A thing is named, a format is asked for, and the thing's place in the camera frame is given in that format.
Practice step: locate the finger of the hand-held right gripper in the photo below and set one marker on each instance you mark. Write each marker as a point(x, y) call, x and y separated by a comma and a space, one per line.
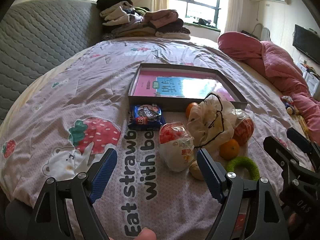
point(300, 138)
point(277, 152)

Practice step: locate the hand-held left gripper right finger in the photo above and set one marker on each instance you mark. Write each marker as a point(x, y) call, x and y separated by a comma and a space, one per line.
point(207, 175)

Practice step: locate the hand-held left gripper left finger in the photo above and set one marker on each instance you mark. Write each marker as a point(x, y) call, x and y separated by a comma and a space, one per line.
point(106, 175)

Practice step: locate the tan round wooden toy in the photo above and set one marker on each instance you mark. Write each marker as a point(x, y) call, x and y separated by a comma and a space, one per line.
point(196, 171)

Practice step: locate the orange tangerine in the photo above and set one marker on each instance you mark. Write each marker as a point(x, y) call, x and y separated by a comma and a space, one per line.
point(228, 150)
point(190, 110)

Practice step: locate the white plastic snack bag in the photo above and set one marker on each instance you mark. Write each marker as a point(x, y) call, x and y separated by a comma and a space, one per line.
point(175, 152)

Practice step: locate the clear-wrapped orange snack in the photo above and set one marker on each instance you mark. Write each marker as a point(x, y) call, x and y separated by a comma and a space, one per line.
point(243, 130)

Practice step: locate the blue cookie packet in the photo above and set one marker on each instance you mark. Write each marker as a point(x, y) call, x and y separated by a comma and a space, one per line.
point(147, 118)

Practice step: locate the shallow grey cardboard box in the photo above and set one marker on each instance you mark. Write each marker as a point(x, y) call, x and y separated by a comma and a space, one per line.
point(155, 101)

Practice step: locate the person's left hand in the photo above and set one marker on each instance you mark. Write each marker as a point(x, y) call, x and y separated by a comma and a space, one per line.
point(147, 234)

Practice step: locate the small plush toy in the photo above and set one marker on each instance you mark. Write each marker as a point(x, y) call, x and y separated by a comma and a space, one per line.
point(288, 103)

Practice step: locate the white drawer cabinet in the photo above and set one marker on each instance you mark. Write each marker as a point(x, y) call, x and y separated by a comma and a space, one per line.
point(311, 80)

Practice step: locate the pink quilted comforter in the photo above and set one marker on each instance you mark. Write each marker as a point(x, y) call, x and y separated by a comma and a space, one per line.
point(282, 65)

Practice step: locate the black television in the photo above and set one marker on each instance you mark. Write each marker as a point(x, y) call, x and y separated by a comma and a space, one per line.
point(306, 42)

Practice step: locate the pink pillow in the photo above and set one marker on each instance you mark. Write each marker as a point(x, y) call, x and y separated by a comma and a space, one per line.
point(237, 46)

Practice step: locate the white chair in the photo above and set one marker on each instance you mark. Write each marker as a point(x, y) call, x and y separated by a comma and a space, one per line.
point(263, 32)

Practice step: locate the dark clothes on windowsill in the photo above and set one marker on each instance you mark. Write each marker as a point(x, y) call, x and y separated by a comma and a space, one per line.
point(205, 22)

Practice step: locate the grey quilted headboard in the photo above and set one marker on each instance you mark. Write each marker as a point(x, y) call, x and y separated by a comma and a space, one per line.
point(37, 42)

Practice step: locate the pile of folded clothes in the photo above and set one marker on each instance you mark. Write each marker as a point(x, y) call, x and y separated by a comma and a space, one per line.
point(140, 22)

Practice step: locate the dark-framed window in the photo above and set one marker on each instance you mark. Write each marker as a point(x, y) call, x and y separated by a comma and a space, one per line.
point(200, 7)

